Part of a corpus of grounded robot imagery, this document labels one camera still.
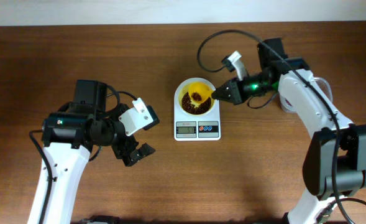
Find yellow plastic bowl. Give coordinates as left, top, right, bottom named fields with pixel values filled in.
left=174, top=78, right=219, bottom=116

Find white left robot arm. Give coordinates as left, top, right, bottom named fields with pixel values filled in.
left=28, top=80, right=160, bottom=223

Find yellow plastic measuring scoop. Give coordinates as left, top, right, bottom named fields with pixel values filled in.
left=188, top=82, right=214, bottom=104

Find white digital kitchen scale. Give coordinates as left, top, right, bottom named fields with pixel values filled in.
left=173, top=77, right=222, bottom=142

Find clear plastic bean container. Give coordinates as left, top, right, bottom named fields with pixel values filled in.
left=280, top=77, right=333, bottom=113

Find red beans in bowl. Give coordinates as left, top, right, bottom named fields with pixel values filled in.
left=181, top=93, right=211, bottom=115

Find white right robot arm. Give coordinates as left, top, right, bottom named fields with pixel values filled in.
left=212, top=38, right=366, bottom=223

